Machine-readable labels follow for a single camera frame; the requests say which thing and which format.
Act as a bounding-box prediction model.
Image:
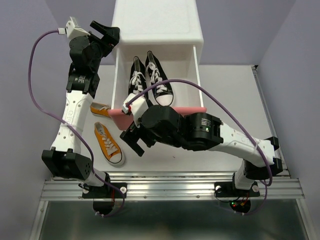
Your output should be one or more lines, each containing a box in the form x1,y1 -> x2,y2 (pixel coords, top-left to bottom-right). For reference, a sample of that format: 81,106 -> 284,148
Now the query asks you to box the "black sneaker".
145,50 -> 174,106
128,56 -> 147,95

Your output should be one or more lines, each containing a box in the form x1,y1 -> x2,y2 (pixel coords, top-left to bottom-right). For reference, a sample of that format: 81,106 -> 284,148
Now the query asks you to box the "dark pink drawer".
110,44 -> 200,130

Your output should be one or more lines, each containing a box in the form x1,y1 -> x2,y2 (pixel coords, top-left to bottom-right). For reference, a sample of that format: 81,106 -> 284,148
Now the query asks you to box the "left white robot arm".
41,18 -> 125,198

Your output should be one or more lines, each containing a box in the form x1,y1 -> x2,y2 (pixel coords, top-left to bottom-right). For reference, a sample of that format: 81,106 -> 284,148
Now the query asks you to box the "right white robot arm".
120,105 -> 283,198

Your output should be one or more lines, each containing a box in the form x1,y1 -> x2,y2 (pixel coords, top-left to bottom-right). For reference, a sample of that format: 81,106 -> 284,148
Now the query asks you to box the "orange sneaker near cabinet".
90,102 -> 111,118

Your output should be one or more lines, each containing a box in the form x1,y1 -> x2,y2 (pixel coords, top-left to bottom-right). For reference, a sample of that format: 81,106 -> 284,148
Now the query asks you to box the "white plastic drawer cabinet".
112,0 -> 204,60

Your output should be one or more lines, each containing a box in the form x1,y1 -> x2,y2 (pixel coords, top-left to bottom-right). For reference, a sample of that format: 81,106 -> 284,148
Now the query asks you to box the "orange sneaker front left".
94,122 -> 125,167

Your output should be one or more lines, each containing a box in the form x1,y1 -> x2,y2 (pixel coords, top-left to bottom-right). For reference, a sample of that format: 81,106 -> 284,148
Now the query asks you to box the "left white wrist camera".
57,16 -> 90,40

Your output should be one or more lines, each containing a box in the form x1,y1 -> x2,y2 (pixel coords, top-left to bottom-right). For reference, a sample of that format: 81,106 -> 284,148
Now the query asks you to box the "aluminium mounting rail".
40,171 -> 305,201

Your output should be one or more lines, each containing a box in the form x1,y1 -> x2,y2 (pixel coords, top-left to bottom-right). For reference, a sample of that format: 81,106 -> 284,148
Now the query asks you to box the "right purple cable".
123,79 -> 274,217

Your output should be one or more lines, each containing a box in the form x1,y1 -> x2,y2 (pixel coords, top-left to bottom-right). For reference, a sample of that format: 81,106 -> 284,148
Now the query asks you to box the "purple cable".
123,79 -> 274,217
27,29 -> 126,218

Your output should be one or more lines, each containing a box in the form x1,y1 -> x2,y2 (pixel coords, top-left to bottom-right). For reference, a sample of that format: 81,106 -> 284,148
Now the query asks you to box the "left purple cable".
27,29 -> 126,218

